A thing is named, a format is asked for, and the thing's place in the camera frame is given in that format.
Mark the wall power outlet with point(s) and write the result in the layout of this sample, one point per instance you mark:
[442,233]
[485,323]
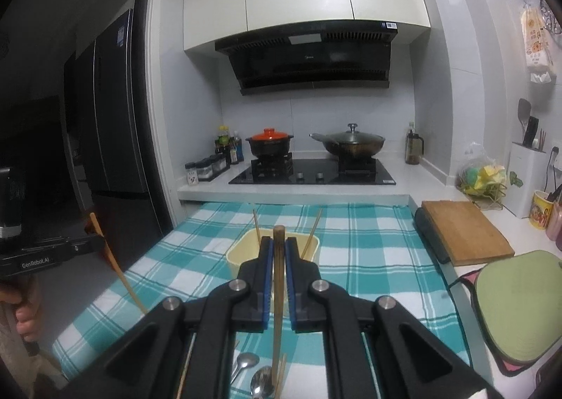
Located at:
[555,159]

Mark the dark refrigerator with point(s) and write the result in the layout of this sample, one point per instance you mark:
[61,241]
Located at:
[109,117]

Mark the dark sauce bottle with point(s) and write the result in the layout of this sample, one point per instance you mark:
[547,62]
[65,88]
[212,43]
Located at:
[236,150]

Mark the person's left hand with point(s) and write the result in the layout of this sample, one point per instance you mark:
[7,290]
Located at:
[27,320]

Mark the white knife block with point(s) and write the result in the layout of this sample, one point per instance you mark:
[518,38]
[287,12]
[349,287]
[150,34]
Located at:
[527,188]

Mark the cream utensil holder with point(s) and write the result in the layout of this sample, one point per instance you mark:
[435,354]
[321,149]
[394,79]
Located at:
[246,249]

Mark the dark door frame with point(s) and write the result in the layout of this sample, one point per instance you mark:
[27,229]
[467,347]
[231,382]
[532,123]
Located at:
[158,117]

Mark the metal wall rack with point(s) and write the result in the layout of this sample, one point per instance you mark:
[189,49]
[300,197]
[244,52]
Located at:
[549,12]

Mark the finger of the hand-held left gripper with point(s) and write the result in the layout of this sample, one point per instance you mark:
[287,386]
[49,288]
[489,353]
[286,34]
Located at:
[88,245]

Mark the hanging orange printed packet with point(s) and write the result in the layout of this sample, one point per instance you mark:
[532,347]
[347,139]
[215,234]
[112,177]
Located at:
[536,38]

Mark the clear spice jar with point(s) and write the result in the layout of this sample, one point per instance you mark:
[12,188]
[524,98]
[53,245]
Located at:
[204,170]
[216,166]

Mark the black range hood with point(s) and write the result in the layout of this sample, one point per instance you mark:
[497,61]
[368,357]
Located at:
[307,65]

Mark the teal checkered cloth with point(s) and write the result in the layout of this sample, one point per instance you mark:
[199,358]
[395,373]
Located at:
[373,249]

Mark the black clay pot orange lid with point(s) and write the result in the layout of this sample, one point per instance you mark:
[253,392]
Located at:
[270,144]

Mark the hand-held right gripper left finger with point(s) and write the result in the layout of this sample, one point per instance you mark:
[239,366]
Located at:
[263,289]

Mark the green round mat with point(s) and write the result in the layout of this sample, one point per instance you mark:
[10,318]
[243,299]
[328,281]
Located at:
[518,306]

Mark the grey spatula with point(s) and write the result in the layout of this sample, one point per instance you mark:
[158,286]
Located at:
[524,113]

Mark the black glass gas hob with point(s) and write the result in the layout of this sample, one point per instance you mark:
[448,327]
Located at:
[307,177]

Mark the steel spoon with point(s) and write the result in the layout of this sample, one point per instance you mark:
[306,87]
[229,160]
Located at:
[262,381]
[246,361]

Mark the plastic bag of sponges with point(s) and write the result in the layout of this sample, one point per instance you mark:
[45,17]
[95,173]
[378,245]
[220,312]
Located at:
[481,170]

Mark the yellow-capped sauce bottle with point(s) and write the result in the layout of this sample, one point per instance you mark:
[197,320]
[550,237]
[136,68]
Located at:
[223,144]

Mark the pink cup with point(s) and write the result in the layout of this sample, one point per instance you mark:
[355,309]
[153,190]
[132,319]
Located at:
[556,219]

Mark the dark oil jug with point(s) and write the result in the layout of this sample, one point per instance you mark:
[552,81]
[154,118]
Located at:
[412,148]

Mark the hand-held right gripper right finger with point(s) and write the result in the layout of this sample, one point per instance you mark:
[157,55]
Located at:
[292,289]

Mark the wooden cutting board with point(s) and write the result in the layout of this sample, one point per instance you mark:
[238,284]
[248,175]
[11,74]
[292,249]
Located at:
[465,232]

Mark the black griddle pan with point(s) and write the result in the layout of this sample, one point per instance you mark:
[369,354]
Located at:
[432,241]

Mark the black pink-trimmed mat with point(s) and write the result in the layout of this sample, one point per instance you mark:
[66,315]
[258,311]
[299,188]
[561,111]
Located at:
[465,289]

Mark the dark wooden chopstick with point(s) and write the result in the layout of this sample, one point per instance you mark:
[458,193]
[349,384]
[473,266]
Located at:
[279,249]

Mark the yellow printed cup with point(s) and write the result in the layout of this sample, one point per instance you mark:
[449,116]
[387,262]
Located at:
[541,212]

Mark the wok with glass lid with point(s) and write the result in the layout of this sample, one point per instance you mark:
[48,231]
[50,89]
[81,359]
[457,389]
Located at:
[351,144]

